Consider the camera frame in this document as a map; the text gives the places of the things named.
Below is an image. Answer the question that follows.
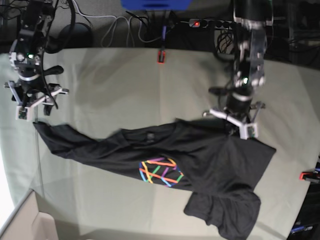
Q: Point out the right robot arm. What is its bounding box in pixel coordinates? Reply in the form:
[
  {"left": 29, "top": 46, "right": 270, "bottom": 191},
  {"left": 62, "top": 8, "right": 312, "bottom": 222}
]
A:
[{"left": 4, "top": 0, "right": 69, "bottom": 121}]

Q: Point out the black power strip red switch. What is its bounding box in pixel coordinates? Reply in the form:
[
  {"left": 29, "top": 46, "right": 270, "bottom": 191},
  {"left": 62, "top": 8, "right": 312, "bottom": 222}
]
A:
[{"left": 187, "top": 18, "right": 233, "bottom": 30}]

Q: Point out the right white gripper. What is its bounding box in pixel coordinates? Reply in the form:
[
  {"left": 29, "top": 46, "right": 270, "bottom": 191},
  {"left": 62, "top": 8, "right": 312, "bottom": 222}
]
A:
[{"left": 4, "top": 81, "right": 69, "bottom": 121}]

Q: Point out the black round stool base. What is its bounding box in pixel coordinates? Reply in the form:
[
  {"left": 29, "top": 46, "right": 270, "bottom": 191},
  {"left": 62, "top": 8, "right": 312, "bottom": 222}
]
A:
[{"left": 57, "top": 22, "right": 94, "bottom": 49}]

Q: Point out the light green table cloth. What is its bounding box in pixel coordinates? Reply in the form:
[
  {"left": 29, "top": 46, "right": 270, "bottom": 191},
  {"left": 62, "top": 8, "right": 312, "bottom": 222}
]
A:
[{"left": 0, "top": 48, "right": 320, "bottom": 240}]

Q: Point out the red black clamp centre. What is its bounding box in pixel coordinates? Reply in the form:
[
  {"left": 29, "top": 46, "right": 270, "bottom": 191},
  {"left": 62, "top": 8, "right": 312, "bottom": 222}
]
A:
[{"left": 157, "top": 25, "right": 167, "bottom": 64}]

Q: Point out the beige cardboard box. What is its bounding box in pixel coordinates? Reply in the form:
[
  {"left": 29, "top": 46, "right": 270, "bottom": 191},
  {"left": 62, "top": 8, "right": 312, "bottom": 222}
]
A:
[{"left": 0, "top": 189, "right": 59, "bottom": 240}]

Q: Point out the red black clamp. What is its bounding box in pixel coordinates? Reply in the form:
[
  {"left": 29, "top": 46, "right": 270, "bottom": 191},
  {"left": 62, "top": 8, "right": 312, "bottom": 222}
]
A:
[
  {"left": 299, "top": 161, "right": 320, "bottom": 184},
  {"left": 157, "top": 25, "right": 167, "bottom": 64}
]

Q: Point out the blue plastic box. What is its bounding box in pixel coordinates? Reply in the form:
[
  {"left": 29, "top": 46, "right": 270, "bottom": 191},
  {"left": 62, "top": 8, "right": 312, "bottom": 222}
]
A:
[{"left": 120, "top": 0, "right": 192, "bottom": 11}]

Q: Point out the white cable loop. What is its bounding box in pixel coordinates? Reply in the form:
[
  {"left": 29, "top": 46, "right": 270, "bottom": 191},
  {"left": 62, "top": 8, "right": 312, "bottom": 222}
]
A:
[{"left": 100, "top": 14, "right": 148, "bottom": 48}]

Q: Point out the black t-shirt with colourful print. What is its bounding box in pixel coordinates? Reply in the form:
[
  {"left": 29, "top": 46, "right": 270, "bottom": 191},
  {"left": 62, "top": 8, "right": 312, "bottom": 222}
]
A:
[{"left": 34, "top": 120, "right": 277, "bottom": 240}]

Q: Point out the red black clamp right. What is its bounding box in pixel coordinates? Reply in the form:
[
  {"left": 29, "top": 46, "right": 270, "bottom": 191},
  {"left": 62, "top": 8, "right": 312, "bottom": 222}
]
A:
[{"left": 299, "top": 161, "right": 320, "bottom": 184}]

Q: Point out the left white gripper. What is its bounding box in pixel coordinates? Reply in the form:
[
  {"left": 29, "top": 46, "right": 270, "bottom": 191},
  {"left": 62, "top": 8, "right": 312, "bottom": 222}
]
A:
[{"left": 202, "top": 101, "right": 266, "bottom": 140}]

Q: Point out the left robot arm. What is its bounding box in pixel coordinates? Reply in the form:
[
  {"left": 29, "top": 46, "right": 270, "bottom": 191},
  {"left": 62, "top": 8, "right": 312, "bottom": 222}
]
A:
[{"left": 203, "top": 0, "right": 274, "bottom": 140}]

